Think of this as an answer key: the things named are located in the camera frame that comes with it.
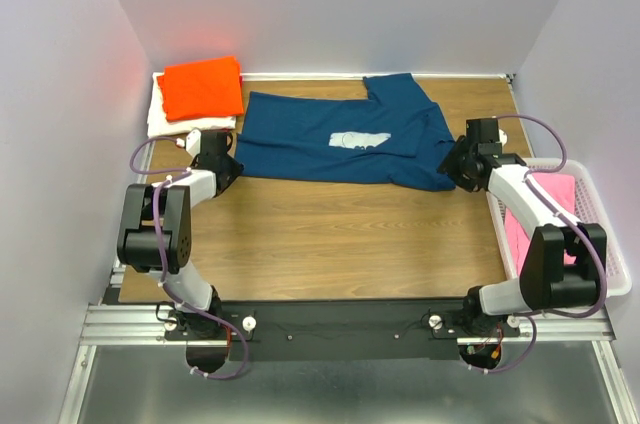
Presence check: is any blue Mickey print t-shirt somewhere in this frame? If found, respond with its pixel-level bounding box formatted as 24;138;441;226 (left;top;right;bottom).
235;74;455;192

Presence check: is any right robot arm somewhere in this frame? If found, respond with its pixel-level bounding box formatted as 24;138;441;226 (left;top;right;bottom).
438;117;608;336

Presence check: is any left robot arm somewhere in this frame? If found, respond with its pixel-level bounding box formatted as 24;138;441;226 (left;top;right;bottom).
116;129;244;339

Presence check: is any folded white t-shirt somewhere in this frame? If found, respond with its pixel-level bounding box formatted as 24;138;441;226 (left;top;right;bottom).
146;74;237;139

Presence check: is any folded orange t-shirt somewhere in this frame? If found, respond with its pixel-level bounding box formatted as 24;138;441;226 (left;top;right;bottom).
157;56;244;122

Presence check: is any pink t-shirt in basket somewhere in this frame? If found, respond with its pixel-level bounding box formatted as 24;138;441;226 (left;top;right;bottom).
490;165;578;277

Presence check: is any white plastic laundry basket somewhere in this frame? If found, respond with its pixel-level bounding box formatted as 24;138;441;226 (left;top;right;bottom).
487;159;632;297

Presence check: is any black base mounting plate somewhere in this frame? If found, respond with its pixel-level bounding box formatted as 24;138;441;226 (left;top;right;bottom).
164;299;521;363

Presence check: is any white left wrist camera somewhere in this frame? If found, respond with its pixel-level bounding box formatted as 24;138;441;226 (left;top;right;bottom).
175;129;202;155

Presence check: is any aluminium extrusion rail frame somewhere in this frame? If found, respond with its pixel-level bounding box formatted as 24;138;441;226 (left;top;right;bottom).
57;263;640;424

